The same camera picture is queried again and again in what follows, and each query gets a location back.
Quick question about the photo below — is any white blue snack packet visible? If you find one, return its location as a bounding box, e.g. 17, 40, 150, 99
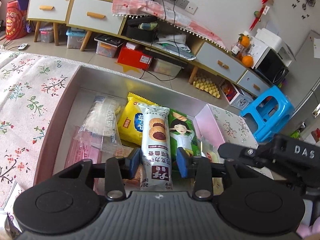
200, 136, 224, 195

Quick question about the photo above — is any floral tablecloth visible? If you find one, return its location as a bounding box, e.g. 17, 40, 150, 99
0, 50, 80, 203

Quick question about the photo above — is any white drawer cabinet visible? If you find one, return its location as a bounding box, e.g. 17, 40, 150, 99
27, 0, 269, 96

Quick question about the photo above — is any pink cardboard box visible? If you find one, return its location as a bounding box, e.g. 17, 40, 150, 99
34, 67, 258, 184

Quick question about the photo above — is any blue plastic stool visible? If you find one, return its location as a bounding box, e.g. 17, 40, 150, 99
240, 86, 295, 144

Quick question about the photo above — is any yellow cracker packet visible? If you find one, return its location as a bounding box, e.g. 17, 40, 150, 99
117, 92, 156, 145

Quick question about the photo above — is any yellow egg tray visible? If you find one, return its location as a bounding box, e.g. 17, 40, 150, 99
192, 76, 221, 99

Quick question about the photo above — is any red cardboard box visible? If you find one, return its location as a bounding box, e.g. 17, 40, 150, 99
117, 45, 153, 70

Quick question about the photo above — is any white microwave oven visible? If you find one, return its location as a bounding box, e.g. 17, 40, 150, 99
248, 28, 295, 86

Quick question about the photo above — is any white chocolate cookie packet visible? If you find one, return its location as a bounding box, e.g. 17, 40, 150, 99
139, 103, 172, 191

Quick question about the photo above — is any white printed carton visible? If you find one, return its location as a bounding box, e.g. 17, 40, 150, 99
219, 80, 253, 111

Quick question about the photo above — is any green cartoon snack packet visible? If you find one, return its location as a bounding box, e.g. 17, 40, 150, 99
168, 109, 200, 161

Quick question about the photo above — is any orange wafer clear packet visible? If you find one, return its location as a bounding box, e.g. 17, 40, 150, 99
116, 147, 143, 188

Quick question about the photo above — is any orange fruit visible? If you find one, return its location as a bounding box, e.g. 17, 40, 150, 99
242, 55, 254, 68

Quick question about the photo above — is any pink wafer packet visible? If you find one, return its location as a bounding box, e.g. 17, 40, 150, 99
64, 132, 102, 196

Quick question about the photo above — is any white rice cracker packet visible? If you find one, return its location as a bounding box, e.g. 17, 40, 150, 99
74, 95, 124, 155

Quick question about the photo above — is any pink floral cloth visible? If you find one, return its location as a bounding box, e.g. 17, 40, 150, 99
112, 0, 230, 54

